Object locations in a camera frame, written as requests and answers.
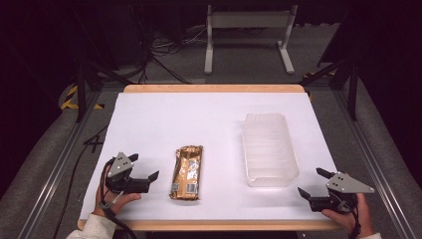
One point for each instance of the translucent plastic container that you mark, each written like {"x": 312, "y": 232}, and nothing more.
{"x": 268, "y": 149}

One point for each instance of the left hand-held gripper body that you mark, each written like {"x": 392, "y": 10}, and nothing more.
{"x": 120, "y": 166}

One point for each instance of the person's left hand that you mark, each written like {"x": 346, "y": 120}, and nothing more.
{"x": 111, "y": 200}

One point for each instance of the person's right hand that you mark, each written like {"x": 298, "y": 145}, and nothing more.
{"x": 353, "y": 217}

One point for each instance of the yellow black hazard tape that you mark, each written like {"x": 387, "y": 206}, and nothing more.
{"x": 71, "y": 99}

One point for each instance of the aluminium floor rail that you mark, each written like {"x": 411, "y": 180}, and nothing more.
{"x": 375, "y": 166}
{"x": 56, "y": 166}

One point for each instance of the gold foil snack packet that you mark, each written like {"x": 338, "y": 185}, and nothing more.
{"x": 186, "y": 172}

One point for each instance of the white table cover sheet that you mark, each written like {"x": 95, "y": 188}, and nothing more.
{"x": 199, "y": 126}

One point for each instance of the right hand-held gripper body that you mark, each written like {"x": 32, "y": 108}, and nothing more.
{"x": 345, "y": 186}

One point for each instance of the black tripod stand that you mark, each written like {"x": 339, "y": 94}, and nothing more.
{"x": 84, "y": 83}
{"x": 348, "y": 79}

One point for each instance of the white metal stand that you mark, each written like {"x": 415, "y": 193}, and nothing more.
{"x": 249, "y": 36}

